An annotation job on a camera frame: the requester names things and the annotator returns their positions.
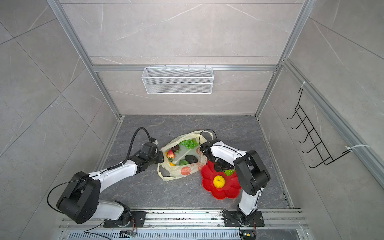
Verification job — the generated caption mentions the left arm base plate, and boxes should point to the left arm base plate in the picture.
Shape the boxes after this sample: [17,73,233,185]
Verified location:
[103,211,147,228]

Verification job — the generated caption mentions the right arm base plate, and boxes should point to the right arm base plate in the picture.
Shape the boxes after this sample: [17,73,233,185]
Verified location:
[221,210,265,227]

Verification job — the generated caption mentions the red flower-shaped plate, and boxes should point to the red flower-shaped plate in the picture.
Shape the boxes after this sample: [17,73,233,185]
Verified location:
[201,162,242,200]

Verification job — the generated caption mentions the green fake pepper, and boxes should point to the green fake pepper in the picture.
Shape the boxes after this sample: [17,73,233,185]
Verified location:
[179,160,189,166]

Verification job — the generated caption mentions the green fake grapes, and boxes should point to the green fake grapes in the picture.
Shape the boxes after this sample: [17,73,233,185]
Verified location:
[180,139,199,150]

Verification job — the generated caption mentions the cream plastic shopping bag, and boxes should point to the cream plastic shopping bag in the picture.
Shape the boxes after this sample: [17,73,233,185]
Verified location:
[157,130,216,182]

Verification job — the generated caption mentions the green fake custard apple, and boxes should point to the green fake custard apple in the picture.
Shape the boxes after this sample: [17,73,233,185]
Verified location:
[224,169,236,176]

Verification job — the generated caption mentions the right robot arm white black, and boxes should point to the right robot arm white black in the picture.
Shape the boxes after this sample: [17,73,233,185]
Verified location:
[200,139,271,226]

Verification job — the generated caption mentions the white wire mesh basket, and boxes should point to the white wire mesh basket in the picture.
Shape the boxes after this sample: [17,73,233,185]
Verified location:
[142,67,214,95]

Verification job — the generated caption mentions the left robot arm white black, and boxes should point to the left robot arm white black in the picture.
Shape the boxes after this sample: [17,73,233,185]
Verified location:
[57,140,164,227]

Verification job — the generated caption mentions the dark fake avocado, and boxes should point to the dark fake avocado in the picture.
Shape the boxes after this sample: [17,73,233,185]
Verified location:
[185,155,198,164]

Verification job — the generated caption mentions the aluminium mounting rail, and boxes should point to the aluminium mounting rail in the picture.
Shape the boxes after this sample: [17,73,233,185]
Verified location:
[58,209,308,231]

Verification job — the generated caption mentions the yellow fake bell pepper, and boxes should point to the yellow fake bell pepper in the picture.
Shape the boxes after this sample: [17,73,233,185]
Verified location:
[213,175,226,189]

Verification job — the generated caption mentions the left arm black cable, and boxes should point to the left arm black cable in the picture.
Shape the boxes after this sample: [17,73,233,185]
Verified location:
[124,126,157,163]

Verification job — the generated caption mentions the red fake apple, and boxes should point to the red fake apple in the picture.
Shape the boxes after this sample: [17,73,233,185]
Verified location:
[167,150,175,161]

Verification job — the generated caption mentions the black wire hook rack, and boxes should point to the black wire hook rack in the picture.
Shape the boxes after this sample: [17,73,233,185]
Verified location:
[286,89,352,169]

